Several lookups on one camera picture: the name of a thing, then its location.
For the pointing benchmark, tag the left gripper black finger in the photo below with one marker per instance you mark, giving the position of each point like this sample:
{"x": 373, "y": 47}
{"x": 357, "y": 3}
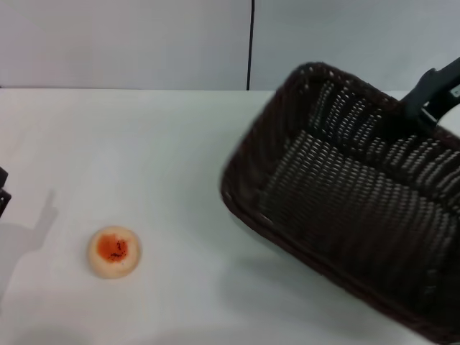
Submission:
{"x": 3, "y": 177}
{"x": 4, "y": 203}

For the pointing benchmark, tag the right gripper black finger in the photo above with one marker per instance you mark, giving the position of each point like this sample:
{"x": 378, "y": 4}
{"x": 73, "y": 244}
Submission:
{"x": 440, "y": 104}
{"x": 427, "y": 84}

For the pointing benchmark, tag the round bun with orange topping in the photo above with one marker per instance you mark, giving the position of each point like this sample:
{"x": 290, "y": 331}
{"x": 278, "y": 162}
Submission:
{"x": 115, "y": 251}

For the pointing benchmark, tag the dark brown woven basket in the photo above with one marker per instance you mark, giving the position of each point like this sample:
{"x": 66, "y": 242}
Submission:
{"x": 341, "y": 215}

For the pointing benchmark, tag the black vertical wall strip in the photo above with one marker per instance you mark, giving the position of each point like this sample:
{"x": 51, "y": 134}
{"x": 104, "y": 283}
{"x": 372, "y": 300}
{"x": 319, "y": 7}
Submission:
{"x": 250, "y": 43}

